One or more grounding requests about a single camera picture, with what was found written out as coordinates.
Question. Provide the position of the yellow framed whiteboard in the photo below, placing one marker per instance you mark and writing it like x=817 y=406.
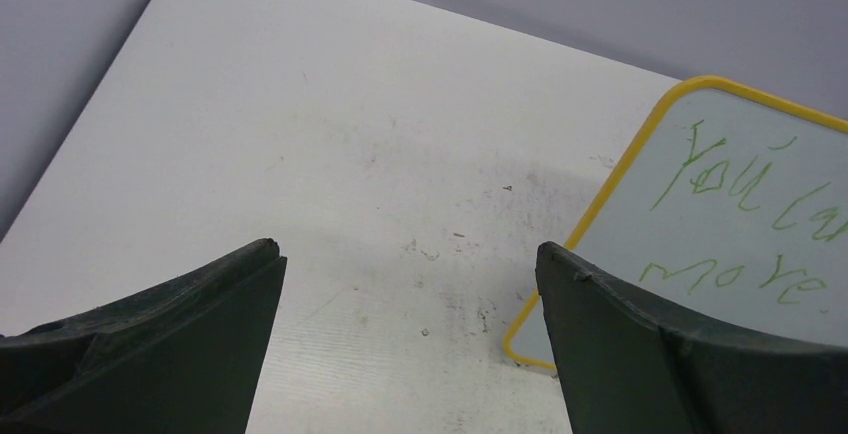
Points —
x=732 y=202

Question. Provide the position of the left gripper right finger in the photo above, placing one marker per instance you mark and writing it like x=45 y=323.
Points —
x=630 y=361

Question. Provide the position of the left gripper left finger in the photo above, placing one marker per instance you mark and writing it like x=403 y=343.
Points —
x=183 y=356

